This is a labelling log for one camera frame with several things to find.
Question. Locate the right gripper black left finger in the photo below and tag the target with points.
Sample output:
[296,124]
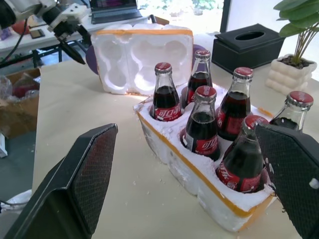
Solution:
[74,189]

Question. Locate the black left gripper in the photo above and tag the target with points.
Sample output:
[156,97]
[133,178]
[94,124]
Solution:
[65,28]

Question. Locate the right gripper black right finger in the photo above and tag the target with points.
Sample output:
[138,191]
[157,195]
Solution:
[296,174]

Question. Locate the glass cola bottle red cap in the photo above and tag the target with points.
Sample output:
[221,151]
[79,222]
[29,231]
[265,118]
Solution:
[199,77]
[203,129]
[243,164]
[294,112]
[165,99]
[235,109]

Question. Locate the white foam taped lid box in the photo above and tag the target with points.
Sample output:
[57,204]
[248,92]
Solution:
[142,59]

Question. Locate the brown cardboard box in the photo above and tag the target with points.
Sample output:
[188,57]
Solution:
[20,117]

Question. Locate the white foam crate orange tape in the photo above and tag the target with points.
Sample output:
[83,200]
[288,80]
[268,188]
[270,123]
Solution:
[179,169]

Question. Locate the black leather tissue box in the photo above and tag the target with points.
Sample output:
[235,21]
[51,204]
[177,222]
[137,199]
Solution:
[246,49]

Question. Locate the black smartphone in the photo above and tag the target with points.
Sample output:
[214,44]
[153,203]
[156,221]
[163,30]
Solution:
[37,33]

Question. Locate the white background desk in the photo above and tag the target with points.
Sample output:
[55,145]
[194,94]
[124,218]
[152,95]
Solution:
[30,43]

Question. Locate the dark open laptop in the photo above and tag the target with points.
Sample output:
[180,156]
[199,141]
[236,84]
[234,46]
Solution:
[114,11]

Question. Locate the white plastic bag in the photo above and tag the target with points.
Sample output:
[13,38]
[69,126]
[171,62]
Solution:
[17,200]

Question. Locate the orange ball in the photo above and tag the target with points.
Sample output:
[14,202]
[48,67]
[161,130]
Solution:
[21,27]

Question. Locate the red item in clear wrap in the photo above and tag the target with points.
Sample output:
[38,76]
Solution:
[25,88]

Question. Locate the brown wooden chair back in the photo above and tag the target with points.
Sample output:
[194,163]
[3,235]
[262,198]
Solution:
[157,20]

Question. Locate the white ribbed plant pot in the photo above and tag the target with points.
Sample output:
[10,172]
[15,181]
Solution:
[286,77]

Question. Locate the green potted plant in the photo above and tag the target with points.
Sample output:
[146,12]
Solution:
[301,15]

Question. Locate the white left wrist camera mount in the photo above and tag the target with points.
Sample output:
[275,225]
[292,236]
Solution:
[72,13]

